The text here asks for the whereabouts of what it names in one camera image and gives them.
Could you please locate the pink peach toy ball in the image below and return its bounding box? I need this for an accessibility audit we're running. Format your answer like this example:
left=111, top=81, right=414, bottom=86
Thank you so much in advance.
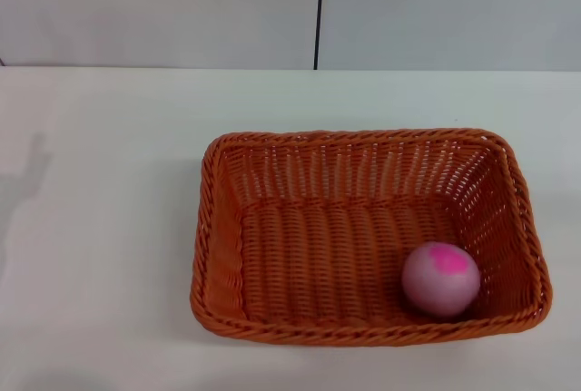
left=400, top=240, right=482, bottom=318

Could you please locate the orange woven plastic basket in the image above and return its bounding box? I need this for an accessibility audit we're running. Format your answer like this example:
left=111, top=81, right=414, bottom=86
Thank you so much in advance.
left=187, top=126, right=555, bottom=347

